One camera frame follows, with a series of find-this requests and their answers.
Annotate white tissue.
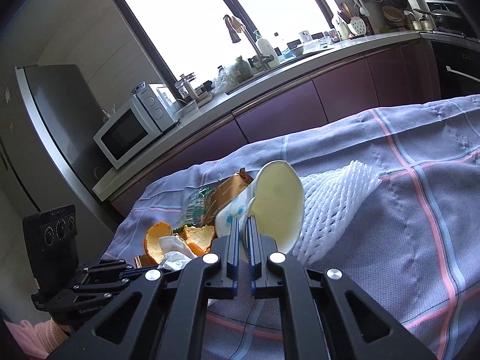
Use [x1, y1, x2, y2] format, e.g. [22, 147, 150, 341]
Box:
[159, 236, 197, 272]

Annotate large orange peel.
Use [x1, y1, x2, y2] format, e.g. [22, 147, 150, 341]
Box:
[143, 222, 173, 265]

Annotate curved orange peel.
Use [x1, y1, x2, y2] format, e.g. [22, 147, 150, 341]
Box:
[179, 225, 216, 256]

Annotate green clear plastic wrapper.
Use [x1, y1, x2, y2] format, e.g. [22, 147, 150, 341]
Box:
[181, 187, 212, 228]

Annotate white foam fruit net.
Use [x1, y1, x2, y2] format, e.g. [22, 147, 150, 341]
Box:
[291, 160, 382, 266]

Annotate gold snack wrapper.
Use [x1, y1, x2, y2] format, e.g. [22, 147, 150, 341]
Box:
[202, 167, 253, 225]

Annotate patterned paper cup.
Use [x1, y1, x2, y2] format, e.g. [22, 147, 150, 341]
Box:
[215, 160, 304, 261]

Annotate pink left sleeve forearm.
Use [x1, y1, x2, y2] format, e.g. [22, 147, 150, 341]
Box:
[6, 319, 71, 359]

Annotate kitchen faucet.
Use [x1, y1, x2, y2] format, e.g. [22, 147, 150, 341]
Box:
[223, 14, 273, 72]

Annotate blue checked tablecloth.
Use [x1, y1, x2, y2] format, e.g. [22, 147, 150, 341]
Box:
[105, 94, 479, 359]

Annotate white microwave oven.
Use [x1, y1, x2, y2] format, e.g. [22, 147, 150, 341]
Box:
[94, 83, 178, 169]

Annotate grey refrigerator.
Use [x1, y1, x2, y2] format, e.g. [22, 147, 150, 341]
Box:
[1, 64, 123, 261]

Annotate blue white bowl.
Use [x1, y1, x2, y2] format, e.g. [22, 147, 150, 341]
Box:
[131, 81, 146, 94]

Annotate purple base cabinets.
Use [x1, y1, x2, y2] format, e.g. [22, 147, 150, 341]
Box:
[112, 40, 441, 216]

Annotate white soap bottle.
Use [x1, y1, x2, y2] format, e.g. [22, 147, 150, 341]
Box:
[254, 30, 280, 68]

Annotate black built-in oven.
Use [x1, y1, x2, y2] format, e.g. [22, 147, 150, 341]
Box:
[431, 41, 480, 99]

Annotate dark window frame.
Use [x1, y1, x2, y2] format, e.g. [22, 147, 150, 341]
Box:
[114, 0, 332, 85]

